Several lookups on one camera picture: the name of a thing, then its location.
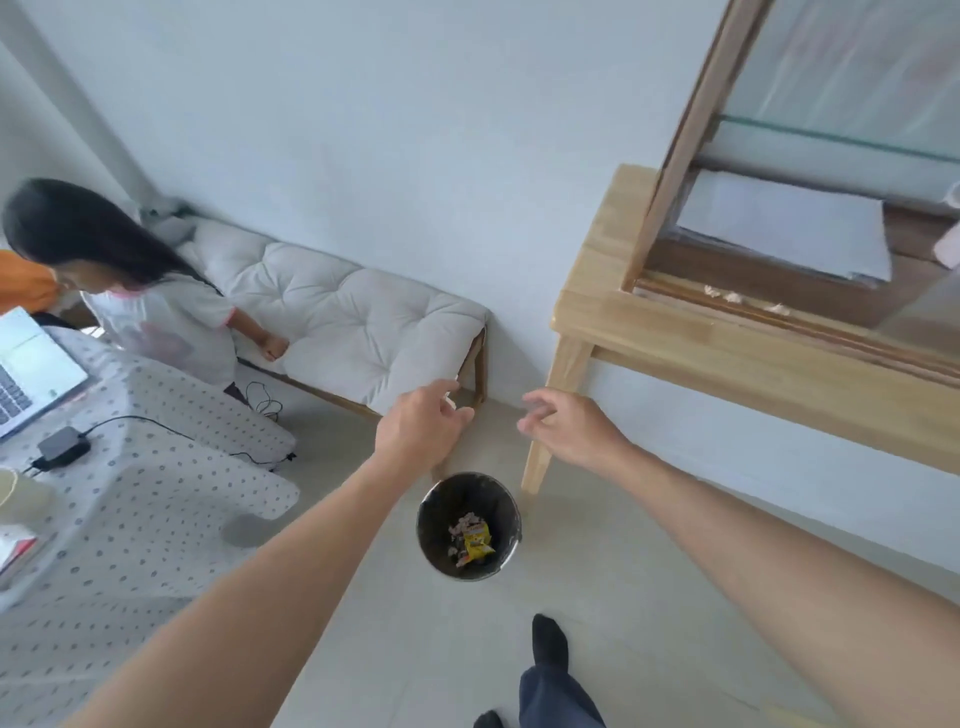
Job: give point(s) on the person's right hand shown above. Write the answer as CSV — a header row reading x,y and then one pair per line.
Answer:
x,y
581,435

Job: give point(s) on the person's left hand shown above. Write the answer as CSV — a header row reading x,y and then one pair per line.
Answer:
x,y
412,431

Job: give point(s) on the person's left thumb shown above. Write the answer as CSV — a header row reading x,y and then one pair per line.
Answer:
x,y
459,421

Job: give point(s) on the person's right thumb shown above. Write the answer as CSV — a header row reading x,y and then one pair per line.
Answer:
x,y
531,426

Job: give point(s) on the person's right forearm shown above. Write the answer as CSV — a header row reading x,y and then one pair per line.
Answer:
x,y
787,570

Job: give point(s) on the person's left forearm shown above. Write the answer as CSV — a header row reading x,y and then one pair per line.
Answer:
x,y
255,600

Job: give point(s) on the grey crumpled trash scraps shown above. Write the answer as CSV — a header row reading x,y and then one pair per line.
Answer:
x,y
461,525

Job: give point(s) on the black round trash bin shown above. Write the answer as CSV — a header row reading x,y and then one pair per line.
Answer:
x,y
431,525

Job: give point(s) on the yellow crumpled wrapper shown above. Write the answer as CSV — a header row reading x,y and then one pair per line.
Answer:
x,y
478,536

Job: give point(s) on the white tufted bench cushion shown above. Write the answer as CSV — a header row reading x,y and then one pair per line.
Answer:
x,y
352,322

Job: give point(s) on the wooden glass display cabinet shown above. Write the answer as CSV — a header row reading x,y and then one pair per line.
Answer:
x,y
675,330

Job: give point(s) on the person's black sock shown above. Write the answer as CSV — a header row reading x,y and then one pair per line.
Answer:
x,y
549,639
488,720

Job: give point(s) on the crumpled paper bits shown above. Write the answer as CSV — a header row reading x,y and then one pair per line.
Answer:
x,y
750,300

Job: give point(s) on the person's dark blue trouser leg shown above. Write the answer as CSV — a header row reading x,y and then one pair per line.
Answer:
x,y
555,697

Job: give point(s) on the white dotted tablecloth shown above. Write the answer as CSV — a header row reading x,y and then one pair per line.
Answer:
x,y
150,480

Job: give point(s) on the white paper sheet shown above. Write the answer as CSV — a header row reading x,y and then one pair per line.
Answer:
x,y
780,225

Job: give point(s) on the black power adapter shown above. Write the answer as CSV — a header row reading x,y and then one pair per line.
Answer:
x,y
64,448

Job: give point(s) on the glass shelf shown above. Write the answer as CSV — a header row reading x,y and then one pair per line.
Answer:
x,y
832,136

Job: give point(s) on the silver laptop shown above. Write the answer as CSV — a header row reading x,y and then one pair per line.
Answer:
x,y
34,371

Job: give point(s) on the cream cup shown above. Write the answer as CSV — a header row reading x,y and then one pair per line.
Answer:
x,y
22,496

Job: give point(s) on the orange garment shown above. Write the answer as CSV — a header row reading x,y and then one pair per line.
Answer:
x,y
26,281

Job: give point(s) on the pink object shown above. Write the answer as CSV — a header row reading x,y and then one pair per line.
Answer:
x,y
949,244

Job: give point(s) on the red and white box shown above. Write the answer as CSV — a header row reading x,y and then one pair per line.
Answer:
x,y
15,551

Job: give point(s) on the wooden bench frame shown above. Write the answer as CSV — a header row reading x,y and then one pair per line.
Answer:
x,y
478,367

